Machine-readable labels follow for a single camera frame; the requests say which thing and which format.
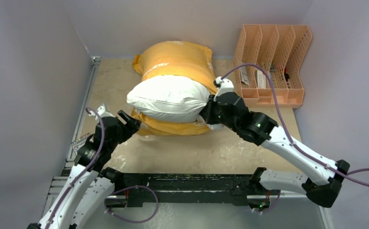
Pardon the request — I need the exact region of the white pillow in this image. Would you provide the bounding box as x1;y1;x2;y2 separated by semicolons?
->
127;75;210;123

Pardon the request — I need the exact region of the orange cartoon pillowcase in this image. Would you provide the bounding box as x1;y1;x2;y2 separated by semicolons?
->
131;41;217;136

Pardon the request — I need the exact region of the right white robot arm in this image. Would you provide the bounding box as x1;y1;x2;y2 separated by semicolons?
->
200;92;350;208

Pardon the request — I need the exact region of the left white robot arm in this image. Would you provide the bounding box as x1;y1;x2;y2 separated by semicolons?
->
28;110;141;229

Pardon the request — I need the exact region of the marker pen pack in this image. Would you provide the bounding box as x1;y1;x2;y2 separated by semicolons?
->
72;133;91;153

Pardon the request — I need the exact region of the white paper packet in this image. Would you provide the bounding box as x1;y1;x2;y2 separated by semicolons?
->
239;67;250;86

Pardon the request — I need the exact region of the white label box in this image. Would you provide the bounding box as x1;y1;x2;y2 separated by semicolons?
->
255;70;266;89

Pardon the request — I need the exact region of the pink plastic file organizer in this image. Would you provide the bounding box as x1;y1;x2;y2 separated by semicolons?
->
232;24;312;108

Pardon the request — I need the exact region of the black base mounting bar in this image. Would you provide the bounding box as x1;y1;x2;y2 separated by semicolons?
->
94;172;282;209

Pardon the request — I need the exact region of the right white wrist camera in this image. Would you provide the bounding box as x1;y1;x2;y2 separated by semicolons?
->
213;77;234;102

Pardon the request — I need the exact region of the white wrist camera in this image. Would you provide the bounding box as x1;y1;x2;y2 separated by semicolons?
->
213;77;234;102
87;104;114;121

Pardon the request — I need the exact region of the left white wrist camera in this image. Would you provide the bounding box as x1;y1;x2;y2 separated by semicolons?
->
87;104;114;121

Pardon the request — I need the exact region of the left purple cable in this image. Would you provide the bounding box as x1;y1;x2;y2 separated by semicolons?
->
43;106;159;229

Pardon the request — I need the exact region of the purple cable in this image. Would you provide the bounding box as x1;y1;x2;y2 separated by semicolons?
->
219;63;369;215
43;106;159;229

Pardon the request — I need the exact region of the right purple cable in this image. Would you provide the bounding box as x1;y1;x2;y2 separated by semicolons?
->
219;63;369;215

